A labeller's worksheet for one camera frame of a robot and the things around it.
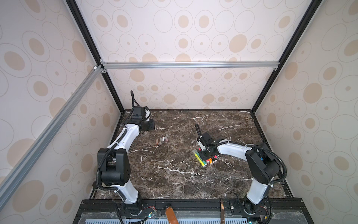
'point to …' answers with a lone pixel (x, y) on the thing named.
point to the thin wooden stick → (222, 212)
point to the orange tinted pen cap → (157, 142)
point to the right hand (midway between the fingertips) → (207, 155)
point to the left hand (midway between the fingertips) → (156, 122)
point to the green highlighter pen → (203, 162)
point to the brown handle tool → (171, 216)
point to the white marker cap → (163, 138)
